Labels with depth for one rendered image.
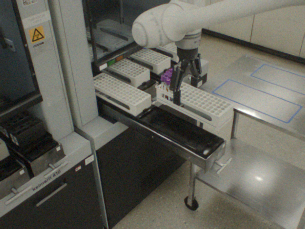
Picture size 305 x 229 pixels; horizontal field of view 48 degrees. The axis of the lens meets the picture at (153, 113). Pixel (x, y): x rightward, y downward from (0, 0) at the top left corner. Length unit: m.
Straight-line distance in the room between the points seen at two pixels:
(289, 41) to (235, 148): 1.75
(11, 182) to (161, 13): 0.74
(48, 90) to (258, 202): 1.12
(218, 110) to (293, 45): 2.39
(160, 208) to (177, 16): 1.34
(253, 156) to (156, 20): 1.22
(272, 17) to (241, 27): 0.36
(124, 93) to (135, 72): 0.18
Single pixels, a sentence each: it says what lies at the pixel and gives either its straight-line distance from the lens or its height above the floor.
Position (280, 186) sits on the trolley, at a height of 0.28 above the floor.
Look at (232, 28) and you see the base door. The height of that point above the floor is 0.18.
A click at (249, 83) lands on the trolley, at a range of 1.62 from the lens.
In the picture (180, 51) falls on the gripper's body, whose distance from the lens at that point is 1.21.
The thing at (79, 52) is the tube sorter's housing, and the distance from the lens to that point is 1.34.
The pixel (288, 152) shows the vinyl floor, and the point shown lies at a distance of 2.55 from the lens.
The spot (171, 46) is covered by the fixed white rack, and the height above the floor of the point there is 0.86.
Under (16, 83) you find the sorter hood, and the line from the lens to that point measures 1.21.
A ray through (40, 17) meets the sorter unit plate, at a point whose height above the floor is 1.24.
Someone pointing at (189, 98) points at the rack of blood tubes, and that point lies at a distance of 1.31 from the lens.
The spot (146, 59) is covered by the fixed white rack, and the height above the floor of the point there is 0.86.
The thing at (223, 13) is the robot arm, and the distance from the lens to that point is 0.96.
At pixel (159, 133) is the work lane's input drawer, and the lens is 1.32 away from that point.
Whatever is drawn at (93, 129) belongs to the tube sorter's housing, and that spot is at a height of 0.73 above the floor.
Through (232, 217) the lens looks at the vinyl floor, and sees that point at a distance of 2.09.
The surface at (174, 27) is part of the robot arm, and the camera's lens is 1.00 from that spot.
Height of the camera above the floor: 1.65
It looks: 37 degrees down
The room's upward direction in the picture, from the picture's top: 2 degrees counter-clockwise
